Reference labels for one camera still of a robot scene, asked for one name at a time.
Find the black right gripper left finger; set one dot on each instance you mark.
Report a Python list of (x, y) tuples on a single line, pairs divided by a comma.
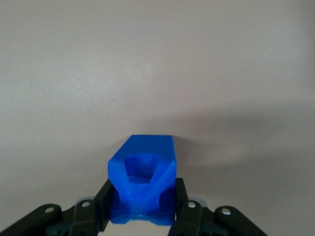
[(103, 204)]

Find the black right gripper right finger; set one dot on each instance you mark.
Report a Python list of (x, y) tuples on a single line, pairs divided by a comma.
[(182, 204)]

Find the blue plastic part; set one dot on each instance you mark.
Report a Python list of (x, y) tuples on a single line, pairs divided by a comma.
[(142, 177)]

